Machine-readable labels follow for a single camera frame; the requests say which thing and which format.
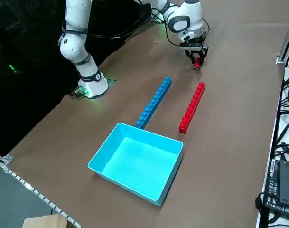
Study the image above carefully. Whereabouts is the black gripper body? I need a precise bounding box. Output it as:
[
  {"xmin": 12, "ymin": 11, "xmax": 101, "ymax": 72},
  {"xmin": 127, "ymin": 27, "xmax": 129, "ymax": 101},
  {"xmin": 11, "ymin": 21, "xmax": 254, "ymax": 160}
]
[{"xmin": 179, "ymin": 35, "xmax": 209, "ymax": 53}]

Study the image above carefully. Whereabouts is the red building block row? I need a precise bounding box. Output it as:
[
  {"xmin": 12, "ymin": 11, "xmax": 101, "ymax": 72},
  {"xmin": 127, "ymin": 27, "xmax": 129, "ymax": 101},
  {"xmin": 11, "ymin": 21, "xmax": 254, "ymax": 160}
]
[{"xmin": 178, "ymin": 82, "xmax": 206, "ymax": 134}]

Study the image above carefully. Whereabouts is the blue building block row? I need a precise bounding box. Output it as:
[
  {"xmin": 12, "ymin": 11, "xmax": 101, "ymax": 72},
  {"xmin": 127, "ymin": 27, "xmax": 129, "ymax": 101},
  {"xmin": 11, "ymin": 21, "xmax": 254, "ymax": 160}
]
[{"xmin": 135, "ymin": 76, "xmax": 173, "ymax": 130}]

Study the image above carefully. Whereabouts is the cyan plastic bin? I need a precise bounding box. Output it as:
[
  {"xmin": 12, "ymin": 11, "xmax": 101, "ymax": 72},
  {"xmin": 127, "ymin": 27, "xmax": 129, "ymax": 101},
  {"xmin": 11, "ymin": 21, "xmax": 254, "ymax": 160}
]
[{"xmin": 87, "ymin": 122, "xmax": 185, "ymax": 207}]

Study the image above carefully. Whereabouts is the large black power brick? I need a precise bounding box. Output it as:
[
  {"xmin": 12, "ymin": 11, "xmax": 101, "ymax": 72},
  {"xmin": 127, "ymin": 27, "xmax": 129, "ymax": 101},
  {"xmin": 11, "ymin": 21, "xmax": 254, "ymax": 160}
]
[{"xmin": 262, "ymin": 159, "xmax": 289, "ymax": 220}]

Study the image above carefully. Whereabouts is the black power plug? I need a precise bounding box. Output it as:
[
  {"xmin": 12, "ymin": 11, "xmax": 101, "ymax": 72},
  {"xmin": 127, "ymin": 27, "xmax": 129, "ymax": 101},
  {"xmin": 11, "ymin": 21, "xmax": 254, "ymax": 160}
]
[{"xmin": 254, "ymin": 193, "xmax": 263, "ymax": 209}]

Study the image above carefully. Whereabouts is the light wooden box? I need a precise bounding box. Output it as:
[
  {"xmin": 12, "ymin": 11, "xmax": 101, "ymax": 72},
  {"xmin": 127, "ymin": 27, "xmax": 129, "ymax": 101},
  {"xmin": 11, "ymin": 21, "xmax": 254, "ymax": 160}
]
[{"xmin": 22, "ymin": 213, "xmax": 68, "ymax": 228}]

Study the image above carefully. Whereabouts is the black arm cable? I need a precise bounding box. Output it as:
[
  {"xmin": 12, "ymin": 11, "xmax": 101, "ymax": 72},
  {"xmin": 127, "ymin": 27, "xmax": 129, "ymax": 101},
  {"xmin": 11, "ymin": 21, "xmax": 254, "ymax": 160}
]
[
  {"xmin": 165, "ymin": 21, "xmax": 183, "ymax": 47},
  {"xmin": 61, "ymin": 9, "xmax": 168, "ymax": 40}
]

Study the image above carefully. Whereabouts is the aluminium profile post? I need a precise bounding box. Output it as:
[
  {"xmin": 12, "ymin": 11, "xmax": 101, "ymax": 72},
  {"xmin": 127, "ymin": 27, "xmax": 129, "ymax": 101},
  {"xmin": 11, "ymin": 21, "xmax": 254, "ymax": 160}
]
[{"xmin": 276, "ymin": 14, "xmax": 289, "ymax": 65}]

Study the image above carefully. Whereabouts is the notched aluminium edge rail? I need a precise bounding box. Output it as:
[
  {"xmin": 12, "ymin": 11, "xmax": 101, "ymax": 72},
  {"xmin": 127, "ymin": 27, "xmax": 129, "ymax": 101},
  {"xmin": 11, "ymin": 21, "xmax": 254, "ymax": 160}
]
[{"xmin": 0, "ymin": 150, "xmax": 82, "ymax": 228}]

